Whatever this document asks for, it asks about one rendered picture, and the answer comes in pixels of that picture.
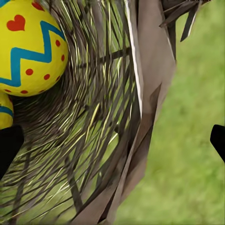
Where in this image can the easter egg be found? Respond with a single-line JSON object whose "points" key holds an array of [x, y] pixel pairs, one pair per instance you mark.
{"points": [[33, 48], [6, 110]]}

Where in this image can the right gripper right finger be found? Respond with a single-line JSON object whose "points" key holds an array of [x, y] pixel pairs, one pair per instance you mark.
{"points": [[217, 139]]}

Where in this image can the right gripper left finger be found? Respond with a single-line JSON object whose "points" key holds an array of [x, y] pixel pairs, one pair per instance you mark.
{"points": [[11, 141]]}

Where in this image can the wicker basket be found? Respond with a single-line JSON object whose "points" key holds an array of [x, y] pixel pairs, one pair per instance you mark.
{"points": [[149, 64]]}

